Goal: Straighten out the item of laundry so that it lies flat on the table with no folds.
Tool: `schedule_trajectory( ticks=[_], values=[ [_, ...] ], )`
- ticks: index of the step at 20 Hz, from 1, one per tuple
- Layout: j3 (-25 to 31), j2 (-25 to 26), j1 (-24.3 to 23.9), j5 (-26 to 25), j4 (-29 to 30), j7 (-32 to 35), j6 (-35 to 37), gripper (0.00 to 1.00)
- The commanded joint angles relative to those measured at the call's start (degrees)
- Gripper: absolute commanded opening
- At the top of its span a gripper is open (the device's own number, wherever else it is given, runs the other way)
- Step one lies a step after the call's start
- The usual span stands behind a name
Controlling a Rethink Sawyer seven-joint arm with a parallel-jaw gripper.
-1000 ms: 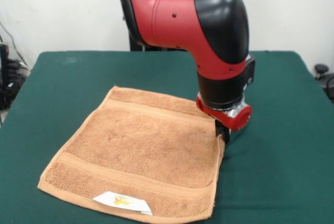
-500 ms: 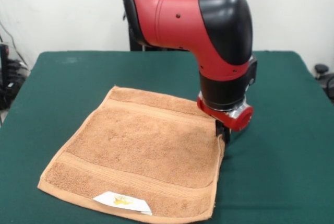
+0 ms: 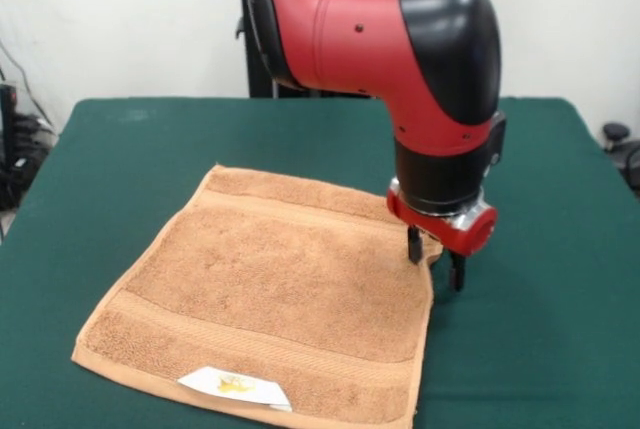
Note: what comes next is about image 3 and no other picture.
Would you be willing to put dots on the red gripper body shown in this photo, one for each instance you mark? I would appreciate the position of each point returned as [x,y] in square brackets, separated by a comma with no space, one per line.
[477,234]

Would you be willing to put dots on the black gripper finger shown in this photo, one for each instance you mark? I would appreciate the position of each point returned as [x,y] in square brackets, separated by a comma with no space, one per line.
[415,246]
[457,271]

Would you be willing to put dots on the orange terry towel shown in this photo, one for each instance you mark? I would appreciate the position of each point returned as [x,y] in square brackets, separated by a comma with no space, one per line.
[275,299]

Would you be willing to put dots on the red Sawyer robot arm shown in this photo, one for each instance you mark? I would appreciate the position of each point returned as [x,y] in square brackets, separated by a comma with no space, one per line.
[375,39]

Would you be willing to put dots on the dark green table cloth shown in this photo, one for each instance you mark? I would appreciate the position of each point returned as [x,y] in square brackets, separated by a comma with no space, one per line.
[525,349]

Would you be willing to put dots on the black equipment stack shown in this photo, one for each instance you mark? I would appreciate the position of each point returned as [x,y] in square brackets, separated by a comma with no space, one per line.
[12,159]

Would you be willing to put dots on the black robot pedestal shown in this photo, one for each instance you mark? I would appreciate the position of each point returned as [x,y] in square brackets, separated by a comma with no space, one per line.
[255,49]

